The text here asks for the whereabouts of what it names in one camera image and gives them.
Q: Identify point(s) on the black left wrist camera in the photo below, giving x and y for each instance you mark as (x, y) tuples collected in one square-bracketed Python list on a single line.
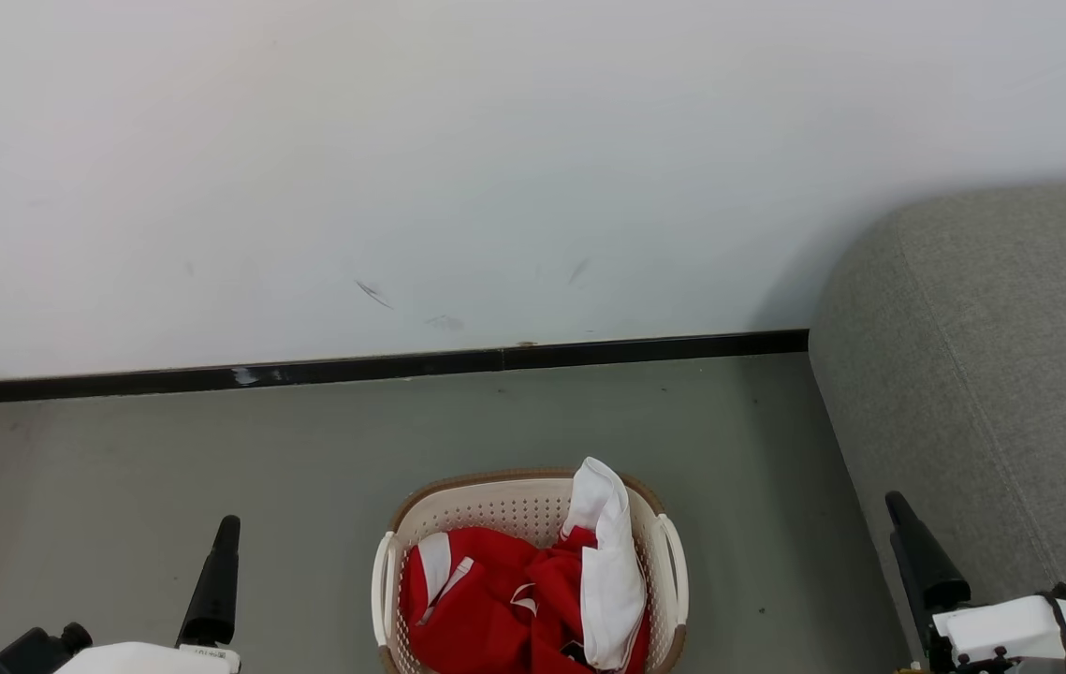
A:
[(36, 652)]

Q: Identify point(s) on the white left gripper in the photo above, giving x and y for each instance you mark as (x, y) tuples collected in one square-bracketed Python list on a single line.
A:
[(149, 661)]

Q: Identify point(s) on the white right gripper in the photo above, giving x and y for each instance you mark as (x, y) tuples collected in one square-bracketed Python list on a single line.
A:
[(1010, 632)]

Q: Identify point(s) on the black skirting board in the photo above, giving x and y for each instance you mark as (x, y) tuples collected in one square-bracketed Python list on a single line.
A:
[(355, 368)]

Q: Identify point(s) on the cream perforated laundry basket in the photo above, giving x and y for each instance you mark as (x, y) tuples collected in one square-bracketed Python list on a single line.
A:
[(504, 505)]

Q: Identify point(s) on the grey fabric sofa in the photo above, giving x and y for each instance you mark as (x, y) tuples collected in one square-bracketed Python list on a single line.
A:
[(1010, 374)]

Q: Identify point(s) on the red and white garment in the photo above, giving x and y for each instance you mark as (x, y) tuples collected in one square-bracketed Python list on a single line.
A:
[(486, 618)]

